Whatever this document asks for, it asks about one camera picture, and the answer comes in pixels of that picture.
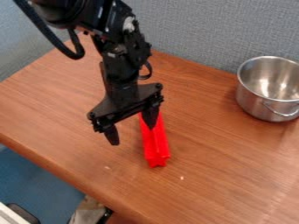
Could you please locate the metal pot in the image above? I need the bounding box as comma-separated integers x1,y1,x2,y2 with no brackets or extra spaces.
237,56,299,123

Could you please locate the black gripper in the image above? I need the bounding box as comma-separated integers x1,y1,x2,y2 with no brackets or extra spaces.
87,78,166,146

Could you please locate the red plastic block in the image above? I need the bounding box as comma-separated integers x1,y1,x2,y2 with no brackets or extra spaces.
139,115,171,168

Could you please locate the white object at corner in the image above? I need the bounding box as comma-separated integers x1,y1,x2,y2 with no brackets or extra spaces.
0,202,31,224

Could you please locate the crumpled beige cloth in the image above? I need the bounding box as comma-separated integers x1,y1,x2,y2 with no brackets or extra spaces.
69,195,106,224

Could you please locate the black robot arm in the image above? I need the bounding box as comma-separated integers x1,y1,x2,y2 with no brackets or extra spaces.
33,0,165,145

